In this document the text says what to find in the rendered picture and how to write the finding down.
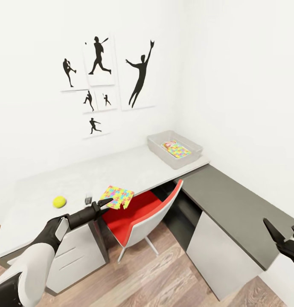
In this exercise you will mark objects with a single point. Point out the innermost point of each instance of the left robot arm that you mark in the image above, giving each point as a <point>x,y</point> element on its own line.
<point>23,284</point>

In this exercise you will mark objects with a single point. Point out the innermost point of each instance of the tennis ball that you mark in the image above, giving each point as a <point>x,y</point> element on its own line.
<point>59,201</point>

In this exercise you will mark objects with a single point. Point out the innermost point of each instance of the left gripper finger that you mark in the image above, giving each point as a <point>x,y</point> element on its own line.
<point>103,202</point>
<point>103,211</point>

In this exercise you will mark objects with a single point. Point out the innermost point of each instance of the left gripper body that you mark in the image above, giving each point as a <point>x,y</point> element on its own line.
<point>88,214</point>

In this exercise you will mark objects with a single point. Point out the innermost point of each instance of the jigsaw puzzle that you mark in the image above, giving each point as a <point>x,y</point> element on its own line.
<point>119,195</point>
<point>178,152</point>

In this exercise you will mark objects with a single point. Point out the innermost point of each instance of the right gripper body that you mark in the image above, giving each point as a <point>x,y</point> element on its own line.
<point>289,245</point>

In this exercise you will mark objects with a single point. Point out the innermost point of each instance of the board game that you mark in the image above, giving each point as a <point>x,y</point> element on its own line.
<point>162,146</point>
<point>171,144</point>

